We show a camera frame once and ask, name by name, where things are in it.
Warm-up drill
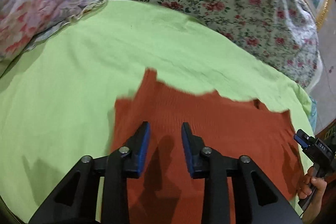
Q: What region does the rust orange knit sweater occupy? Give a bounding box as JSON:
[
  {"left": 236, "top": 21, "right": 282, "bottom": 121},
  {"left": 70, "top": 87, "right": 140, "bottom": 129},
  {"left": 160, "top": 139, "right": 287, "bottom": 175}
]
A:
[{"left": 112, "top": 69, "right": 303, "bottom": 223}]

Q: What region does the person right hand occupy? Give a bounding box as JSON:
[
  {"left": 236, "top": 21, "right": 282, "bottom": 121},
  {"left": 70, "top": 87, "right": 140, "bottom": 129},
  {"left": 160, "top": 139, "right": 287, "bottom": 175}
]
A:
[{"left": 297, "top": 165, "right": 328, "bottom": 224}]

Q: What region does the pink purple floral cloth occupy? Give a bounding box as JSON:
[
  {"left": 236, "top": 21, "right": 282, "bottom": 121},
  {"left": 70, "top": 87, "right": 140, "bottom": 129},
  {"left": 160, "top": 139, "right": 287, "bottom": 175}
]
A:
[{"left": 0, "top": 0, "right": 108, "bottom": 62}]

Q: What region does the light green bed sheet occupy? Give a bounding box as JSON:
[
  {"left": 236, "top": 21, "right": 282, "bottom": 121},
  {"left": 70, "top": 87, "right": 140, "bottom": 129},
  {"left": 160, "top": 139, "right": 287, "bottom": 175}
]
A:
[{"left": 1, "top": 0, "right": 313, "bottom": 221}]

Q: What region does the teal patterned cloth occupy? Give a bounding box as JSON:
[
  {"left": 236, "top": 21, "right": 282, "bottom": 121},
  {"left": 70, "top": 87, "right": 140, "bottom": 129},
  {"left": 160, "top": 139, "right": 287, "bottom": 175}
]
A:
[{"left": 308, "top": 96, "right": 318, "bottom": 132}]

